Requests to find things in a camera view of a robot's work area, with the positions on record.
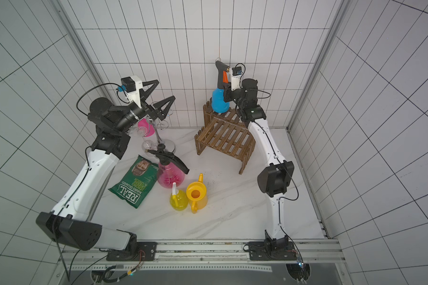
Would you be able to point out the aluminium mounting rail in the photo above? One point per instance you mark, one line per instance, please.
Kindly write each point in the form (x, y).
(210, 255)

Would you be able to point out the wooden slatted shelf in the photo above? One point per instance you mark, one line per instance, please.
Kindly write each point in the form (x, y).
(226, 133)

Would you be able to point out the clear wine glass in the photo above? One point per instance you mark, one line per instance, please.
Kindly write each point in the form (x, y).
(148, 144)

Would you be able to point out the small yellow spray bottle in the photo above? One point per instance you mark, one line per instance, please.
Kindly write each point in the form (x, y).
(178, 198)

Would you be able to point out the chrome wine glass rack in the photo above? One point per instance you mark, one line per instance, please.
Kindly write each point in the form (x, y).
(162, 139)

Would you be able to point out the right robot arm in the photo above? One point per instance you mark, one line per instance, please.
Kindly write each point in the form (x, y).
(276, 177)

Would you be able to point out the pink pump sprayer bottle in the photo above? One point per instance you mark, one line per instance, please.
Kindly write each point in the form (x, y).
(171, 168)

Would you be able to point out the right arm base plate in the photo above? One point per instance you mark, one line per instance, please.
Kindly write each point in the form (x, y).
(267, 250)

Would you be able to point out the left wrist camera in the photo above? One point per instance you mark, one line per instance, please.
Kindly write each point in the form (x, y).
(131, 87)

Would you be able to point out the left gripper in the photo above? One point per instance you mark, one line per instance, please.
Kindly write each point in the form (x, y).
(159, 113)

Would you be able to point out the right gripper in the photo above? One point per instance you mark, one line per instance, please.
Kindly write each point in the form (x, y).
(230, 91)

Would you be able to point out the pink wine glass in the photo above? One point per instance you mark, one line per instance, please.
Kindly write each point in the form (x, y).
(145, 128)

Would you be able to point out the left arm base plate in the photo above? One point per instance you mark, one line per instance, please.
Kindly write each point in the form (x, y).
(137, 251)

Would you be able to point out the yellow watering can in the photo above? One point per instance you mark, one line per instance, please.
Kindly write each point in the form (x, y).
(197, 194)

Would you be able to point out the blue spray bottle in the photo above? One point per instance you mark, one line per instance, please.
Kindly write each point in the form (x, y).
(218, 104)

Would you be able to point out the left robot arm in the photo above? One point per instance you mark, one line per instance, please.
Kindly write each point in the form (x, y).
(69, 222)

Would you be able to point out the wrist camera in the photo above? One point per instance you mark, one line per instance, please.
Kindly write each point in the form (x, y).
(131, 87)
(236, 74)

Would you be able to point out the green chips bag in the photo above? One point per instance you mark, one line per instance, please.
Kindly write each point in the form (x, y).
(137, 183)

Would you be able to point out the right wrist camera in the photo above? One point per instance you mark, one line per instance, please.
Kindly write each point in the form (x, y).
(236, 74)

